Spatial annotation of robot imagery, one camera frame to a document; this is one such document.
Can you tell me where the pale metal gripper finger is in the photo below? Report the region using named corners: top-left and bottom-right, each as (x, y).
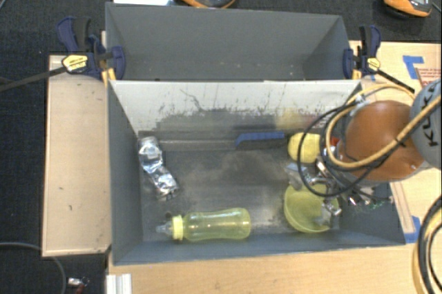
top-left (316, 198), bottom-right (343, 228)
top-left (285, 163), bottom-right (307, 191)

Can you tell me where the yellow plastic bowl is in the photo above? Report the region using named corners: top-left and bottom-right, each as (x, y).
top-left (283, 183), bottom-right (341, 235)

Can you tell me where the grey metal bin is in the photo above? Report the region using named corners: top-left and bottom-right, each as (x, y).
top-left (104, 1), bottom-right (407, 266)

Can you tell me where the yellow baby bottle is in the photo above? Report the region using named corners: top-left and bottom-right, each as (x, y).
top-left (155, 207), bottom-right (253, 242)

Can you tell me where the crushed clear plastic bottle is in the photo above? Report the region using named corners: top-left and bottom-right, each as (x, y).
top-left (137, 135), bottom-right (181, 201)

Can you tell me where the pale wood board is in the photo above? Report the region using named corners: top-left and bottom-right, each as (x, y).
top-left (41, 54), bottom-right (113, 257)

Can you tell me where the blue-handled tool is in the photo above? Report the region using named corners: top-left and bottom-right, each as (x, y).
top-left (234, 131), bottom-right (287, 149)

